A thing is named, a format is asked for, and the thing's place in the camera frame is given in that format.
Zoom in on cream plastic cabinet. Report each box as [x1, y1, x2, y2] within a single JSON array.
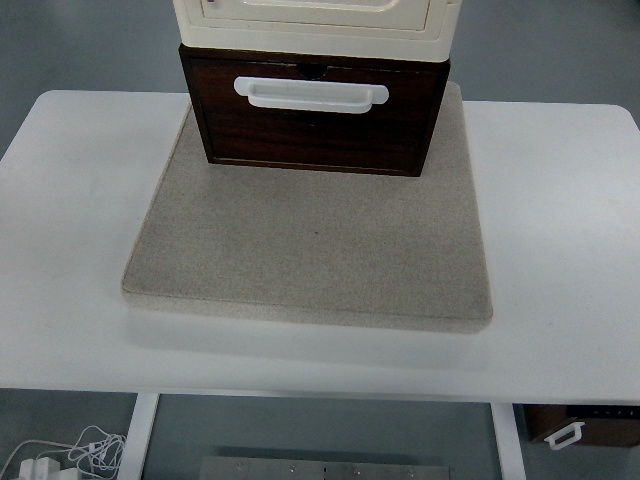
[[172, 0, 459, 63]]

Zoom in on white power adapter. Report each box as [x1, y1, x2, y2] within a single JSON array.
[[18, 455, 64, 480]]

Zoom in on white cable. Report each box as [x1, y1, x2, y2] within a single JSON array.
[[0, 425, 127, 480]]

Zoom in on brown box white handle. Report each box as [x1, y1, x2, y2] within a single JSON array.
[[524, 403, 640, 450]]

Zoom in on dark wood drawer frame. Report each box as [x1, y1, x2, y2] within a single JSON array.
[[178, 43, 451, 179]]

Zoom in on grey beige cushion mat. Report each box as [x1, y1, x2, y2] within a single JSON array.
[[119, 79, 495, 335]]

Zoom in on black desk control panel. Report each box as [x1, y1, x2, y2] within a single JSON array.
[[564, 403, 640, 417]]

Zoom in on white table leg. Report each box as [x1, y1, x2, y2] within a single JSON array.
[[489, 402, 527, 480], [119, 393, 161, 480]]

